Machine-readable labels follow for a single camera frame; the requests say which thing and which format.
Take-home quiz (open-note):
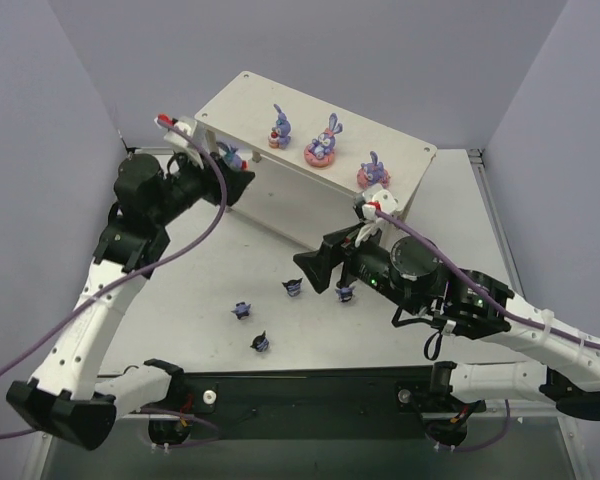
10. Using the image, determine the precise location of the purple bunny with red cake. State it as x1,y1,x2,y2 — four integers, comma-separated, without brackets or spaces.
268,104,292,149

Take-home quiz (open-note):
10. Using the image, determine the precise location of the purple imp figure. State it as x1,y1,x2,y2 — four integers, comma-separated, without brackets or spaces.
231,302,251,320

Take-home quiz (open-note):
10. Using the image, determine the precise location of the large bunny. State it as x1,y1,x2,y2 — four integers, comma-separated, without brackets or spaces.
303,113,343,168

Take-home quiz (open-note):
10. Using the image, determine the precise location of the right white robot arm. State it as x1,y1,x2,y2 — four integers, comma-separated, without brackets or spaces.
293,225,600,421

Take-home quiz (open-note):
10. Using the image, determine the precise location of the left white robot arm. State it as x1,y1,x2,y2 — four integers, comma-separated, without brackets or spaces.
6,153,255,450

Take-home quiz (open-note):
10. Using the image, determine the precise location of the light wooden two-tier shelf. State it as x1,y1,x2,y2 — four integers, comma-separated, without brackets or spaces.
195,71,437,248

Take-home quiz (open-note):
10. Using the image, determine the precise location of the black-headed figure purple bow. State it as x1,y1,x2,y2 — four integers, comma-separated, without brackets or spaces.
282,277,303,298

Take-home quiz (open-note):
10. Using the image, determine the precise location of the purple-headed figure black bow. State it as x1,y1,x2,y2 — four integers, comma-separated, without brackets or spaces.
335,285,355,303

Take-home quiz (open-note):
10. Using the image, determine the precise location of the black imp figure front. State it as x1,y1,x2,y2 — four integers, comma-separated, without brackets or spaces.
250,331,270,353

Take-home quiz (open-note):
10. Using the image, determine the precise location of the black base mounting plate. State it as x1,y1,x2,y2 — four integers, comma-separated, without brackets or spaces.
124,367,486,441

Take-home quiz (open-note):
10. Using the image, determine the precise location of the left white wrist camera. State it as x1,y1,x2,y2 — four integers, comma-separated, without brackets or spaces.
154,114,205,168

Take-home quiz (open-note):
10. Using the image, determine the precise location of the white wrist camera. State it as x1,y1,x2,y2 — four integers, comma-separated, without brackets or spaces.
154,114,205,168
354,184,399,247

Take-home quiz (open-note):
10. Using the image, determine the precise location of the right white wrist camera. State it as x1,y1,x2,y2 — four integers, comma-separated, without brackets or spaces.
354,184,399,247

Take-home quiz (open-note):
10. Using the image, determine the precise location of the black loop cable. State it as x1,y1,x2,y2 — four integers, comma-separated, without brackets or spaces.
423,329,444,361

